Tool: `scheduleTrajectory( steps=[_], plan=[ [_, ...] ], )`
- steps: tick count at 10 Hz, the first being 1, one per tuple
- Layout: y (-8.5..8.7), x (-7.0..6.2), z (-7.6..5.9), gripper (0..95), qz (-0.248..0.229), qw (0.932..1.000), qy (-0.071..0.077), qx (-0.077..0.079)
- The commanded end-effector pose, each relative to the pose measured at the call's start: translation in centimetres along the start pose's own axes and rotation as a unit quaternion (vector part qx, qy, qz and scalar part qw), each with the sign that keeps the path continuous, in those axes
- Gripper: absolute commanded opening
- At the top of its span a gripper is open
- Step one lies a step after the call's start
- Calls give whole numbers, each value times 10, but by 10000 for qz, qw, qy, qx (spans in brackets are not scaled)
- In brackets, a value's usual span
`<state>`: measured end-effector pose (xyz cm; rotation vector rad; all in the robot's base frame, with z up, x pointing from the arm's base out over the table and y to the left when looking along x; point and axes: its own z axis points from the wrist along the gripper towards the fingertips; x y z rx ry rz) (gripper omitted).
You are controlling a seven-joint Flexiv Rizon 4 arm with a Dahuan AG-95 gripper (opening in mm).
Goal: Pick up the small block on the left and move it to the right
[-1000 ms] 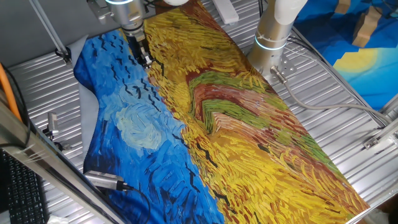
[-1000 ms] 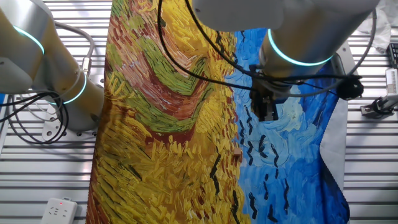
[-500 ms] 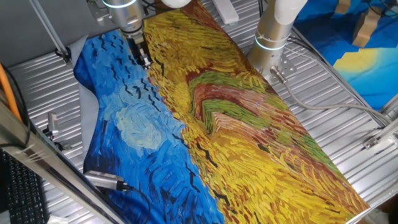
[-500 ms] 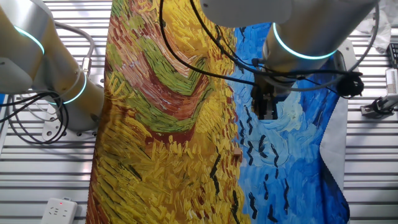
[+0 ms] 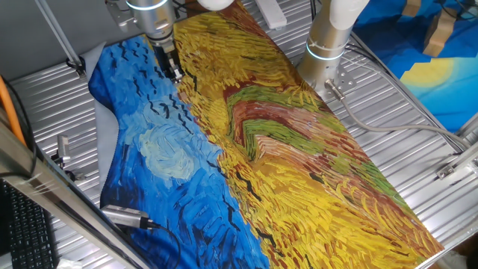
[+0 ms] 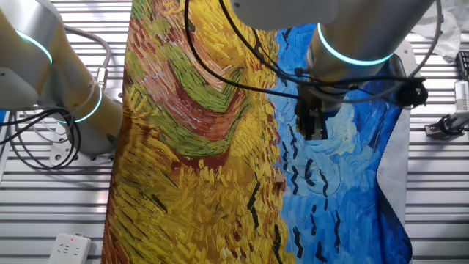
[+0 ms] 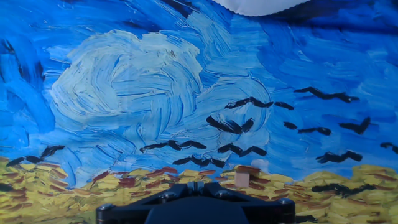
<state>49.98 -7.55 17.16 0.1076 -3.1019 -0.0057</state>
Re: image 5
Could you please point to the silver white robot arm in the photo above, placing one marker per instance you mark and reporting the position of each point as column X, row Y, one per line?
column 325, row 37

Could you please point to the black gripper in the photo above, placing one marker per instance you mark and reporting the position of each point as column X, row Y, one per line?
column 166, row 60

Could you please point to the black keyboard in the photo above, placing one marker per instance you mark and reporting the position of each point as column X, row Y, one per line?
column 30, row 228

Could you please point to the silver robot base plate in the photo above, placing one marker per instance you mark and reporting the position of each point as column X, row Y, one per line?
column 347, row 80

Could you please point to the aluminium profile with corner bracket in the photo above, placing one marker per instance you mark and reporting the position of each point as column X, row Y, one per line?
column 446, row 171

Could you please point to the silver cylindrical camera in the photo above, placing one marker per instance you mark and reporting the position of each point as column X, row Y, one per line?
column 123, row 216

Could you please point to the metal pole with clamp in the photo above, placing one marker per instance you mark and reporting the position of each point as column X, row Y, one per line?
column 58, row 31

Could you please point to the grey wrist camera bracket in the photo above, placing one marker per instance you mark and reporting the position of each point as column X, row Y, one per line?
column 119, row 16

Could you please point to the aluminium frame beam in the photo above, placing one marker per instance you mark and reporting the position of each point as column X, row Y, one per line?
column 56, row 198

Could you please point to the white power strip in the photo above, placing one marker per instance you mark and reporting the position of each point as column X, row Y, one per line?
column 270, row 13

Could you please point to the blue cloth with yellow sun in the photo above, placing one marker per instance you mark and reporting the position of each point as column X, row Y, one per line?
column 440, row 86

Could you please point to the short wooden block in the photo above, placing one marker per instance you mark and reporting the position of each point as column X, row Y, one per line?
column 412, row 7

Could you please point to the tall wooden block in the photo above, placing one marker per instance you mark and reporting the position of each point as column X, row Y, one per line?
column 440, row 31

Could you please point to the Van Gogh wheatfield print cloth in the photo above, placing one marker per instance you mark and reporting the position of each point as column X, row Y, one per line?
column 298, row 168

